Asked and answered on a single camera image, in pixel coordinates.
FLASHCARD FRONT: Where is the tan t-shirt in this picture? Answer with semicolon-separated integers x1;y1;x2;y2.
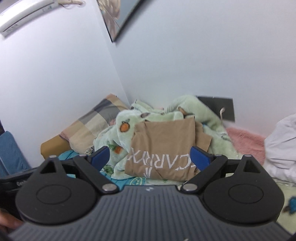
125;117;212;181

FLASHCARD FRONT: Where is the person's hand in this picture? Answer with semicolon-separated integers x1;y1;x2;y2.
0;209;23;233

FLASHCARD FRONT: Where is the plaid beige pillow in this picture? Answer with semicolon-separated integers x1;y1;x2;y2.
60;94;128;154

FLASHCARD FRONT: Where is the green cartoon fleece blanket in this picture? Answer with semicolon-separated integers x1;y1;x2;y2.
93;95;295;225

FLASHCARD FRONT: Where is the mustard yellow headboard cushion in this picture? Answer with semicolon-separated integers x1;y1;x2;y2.
40;135;71;159

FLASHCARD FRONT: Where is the pink fluffy blanket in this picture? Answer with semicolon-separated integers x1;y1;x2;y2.
226;127;265;165

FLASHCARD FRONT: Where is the white cloth bundle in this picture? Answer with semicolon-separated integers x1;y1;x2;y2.
263;114;296;183

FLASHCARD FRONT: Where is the framed gold leaf picture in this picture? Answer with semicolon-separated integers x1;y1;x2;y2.
97;0;144;42

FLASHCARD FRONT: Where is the white air conditioner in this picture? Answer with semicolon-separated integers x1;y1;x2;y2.
1;1;85;37

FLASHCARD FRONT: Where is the dark grey wall panel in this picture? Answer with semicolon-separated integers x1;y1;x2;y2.
197;96;235;122

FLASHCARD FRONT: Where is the blue covered chair near wall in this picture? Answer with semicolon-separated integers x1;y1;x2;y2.
0;131;31;178

